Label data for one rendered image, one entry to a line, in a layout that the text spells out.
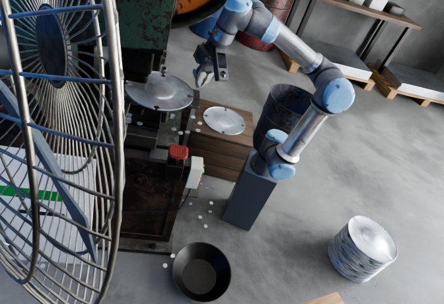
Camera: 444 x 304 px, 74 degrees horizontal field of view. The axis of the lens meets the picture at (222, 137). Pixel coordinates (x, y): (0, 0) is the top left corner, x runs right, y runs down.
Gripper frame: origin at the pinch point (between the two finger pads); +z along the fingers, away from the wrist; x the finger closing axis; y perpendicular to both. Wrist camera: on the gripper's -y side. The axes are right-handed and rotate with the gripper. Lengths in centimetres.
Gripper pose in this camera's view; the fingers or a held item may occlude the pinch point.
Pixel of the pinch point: (199, 86)
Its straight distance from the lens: 114.0
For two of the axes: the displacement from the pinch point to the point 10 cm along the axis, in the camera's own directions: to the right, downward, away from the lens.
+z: -4.4, 6.2, 6.5
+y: -4.6, -7.8, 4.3
